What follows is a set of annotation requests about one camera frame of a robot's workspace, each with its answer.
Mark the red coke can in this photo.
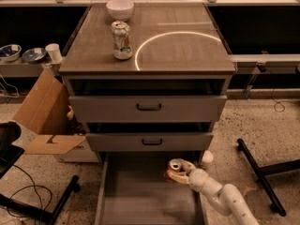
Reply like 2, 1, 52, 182
164, 158, 182, 182

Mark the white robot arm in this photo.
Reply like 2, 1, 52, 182
164, 158, 259, 225

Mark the grey top drawer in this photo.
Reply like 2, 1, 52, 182
69, 96, 227, 123

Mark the black stand leg left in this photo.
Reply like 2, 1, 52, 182
0, 175, 80, 225

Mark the black stand leg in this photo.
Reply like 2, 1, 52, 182
237, 139, 300, 217
0, 175, 80, 225

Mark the black stand leg right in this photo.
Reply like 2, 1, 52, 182
237, 139, 300, 217

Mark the white paper cup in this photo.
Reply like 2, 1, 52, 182
45, 43, 63, 64

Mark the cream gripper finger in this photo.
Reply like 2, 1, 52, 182
166, 170, 188, 185
179, 158, 196, 174

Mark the blue patterned bowl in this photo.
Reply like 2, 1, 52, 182
0, 44, 22, 62
22, 48, 47, 63

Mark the grey side shelf right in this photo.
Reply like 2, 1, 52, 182
230, 54, 300, 68

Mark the black chair seat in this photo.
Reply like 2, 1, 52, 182
0, 122, 24, 178

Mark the white ceramic bowl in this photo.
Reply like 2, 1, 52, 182
106, 0, 134, 22

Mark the grey side shelf left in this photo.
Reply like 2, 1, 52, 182
0, 58, 61, 78

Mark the white green soda can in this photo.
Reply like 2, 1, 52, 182
111, 21, 132, 60

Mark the blue patterned bowl left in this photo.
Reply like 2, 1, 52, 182
0, 44, 22, 62

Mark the grey open bottom drawer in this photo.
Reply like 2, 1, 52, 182
95, 152, 207, 225

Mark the grey drawer cabinet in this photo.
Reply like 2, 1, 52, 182
58, 2, 237, 164

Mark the black floor cable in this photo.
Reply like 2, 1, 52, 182
6, 163, 53, 220

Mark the brown cardboard box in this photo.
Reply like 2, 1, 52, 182
13, 70, 98, 163

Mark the blue patterned bowl right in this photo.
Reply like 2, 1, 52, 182
22, 48, 47, 63

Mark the grey side shelf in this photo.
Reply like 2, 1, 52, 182
230, 54, 300, 68
0, 58, 61, 78

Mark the grey middle drawer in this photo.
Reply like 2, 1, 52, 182
86, 132, 213, 152

